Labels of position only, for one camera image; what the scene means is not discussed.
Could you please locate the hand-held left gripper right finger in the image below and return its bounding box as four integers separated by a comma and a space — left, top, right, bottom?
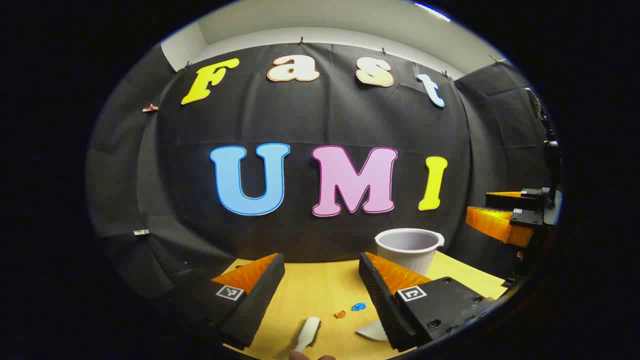
358, 251, 498, 352

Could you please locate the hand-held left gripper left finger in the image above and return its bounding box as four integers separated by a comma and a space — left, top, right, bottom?
170, 252, 286, 351

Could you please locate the white dustpan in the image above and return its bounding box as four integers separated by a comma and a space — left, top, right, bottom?
355, 319, 390, 343

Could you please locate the white garbage bin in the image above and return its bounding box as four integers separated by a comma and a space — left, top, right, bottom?
374, 228, 445, 277

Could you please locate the wooden desktop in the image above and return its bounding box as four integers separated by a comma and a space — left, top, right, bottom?
220, 250, 508, 360

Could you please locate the black backdrop cloth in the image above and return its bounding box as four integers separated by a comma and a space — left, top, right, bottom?
85, 42, 556, 301

